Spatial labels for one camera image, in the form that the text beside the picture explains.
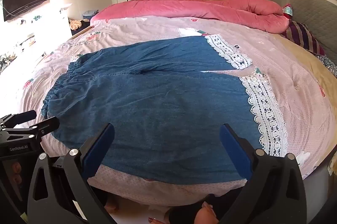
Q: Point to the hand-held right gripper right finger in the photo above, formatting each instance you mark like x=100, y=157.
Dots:
x=234, y=147

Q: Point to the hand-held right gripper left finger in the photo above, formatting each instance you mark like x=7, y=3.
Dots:
x=98, y=147

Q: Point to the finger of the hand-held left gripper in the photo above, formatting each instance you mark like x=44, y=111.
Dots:
x=48, y=124
x=23, y=116

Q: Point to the blue denim pants lace trim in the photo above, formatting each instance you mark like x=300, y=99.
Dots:
x=158, y=97

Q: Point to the person's left hand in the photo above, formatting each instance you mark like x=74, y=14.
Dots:
x=16, y=168

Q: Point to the person's leg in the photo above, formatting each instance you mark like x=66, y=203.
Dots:
x=223, y=200

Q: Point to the person's foot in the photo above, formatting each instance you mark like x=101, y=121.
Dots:
x=205, y=214
x=112, y=205

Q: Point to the white scalloped desk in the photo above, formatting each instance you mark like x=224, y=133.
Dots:
x=39, y=42

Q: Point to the pink strawberry print bed sheet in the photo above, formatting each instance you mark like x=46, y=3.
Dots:
x=284, y=87

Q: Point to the yellow brown cloth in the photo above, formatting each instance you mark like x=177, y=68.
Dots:
x=76, y=26

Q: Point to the white dresser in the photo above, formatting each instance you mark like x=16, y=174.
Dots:
x=65, y=18

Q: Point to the blue folded clothes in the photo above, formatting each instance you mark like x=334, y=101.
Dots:
x=89, y=14

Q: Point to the floral pillow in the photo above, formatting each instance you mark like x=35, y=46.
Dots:
x=329, y=64

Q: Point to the striped pillow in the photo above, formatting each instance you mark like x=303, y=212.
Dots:
x=302, y=37

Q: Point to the pink blanket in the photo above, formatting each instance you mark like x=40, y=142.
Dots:
x=184, y=7

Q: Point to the grey padded headboard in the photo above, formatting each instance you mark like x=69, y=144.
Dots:
x=302, y=8

